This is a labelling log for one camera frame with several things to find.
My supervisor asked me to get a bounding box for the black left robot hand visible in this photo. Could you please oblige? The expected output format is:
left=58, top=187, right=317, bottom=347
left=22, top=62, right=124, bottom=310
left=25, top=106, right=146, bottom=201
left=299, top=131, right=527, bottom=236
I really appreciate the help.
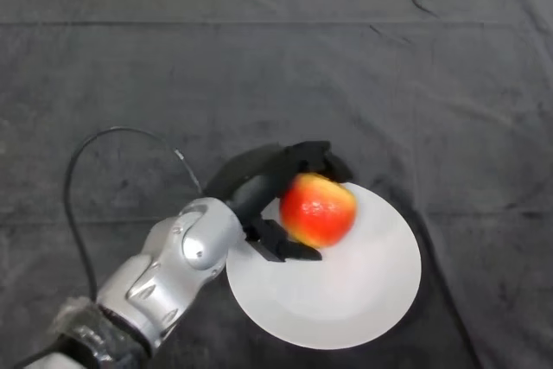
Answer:
left=201, top=140, right=354, bottom=264

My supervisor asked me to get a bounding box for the red yellow apple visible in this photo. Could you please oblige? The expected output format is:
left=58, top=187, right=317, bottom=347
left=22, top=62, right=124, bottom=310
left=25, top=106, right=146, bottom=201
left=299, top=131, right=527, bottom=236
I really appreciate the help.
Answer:
left=279, top=172, right=358, bottom=250

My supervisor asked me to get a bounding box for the white round plate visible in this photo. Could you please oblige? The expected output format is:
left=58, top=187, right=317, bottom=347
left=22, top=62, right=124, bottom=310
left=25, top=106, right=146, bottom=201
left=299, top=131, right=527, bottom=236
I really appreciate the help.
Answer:
left=225, top=181, right=423, bottom=351

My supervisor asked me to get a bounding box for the black cloth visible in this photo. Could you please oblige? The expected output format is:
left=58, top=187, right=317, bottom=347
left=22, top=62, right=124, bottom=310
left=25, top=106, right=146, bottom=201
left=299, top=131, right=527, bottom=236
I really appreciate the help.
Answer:
left=0, top=0, right=553, bottom=369

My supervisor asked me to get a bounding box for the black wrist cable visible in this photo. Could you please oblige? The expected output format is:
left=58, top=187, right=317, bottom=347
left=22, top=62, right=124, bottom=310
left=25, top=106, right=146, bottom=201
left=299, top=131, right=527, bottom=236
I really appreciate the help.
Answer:
left=63, top=126, right=204, bottom=301

